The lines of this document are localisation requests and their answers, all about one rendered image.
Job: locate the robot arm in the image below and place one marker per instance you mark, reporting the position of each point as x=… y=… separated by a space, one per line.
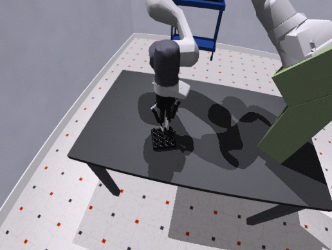
x=295 y=37

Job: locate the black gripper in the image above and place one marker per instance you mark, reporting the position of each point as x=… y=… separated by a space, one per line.
x=165 y=103

